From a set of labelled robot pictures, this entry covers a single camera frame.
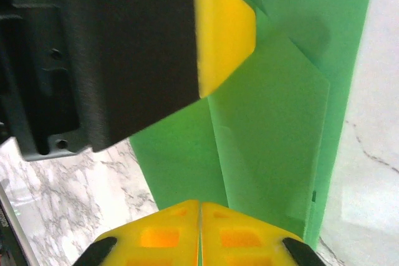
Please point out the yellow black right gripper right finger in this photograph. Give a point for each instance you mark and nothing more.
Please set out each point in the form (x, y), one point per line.
(249, 238)

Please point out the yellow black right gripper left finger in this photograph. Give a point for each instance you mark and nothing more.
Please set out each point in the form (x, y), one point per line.
(156, 235)

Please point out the green paper sheet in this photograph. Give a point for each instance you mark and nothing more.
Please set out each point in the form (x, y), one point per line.
(268, 122)

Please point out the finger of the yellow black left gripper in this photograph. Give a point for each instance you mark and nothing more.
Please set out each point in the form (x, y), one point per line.
(140, 45)

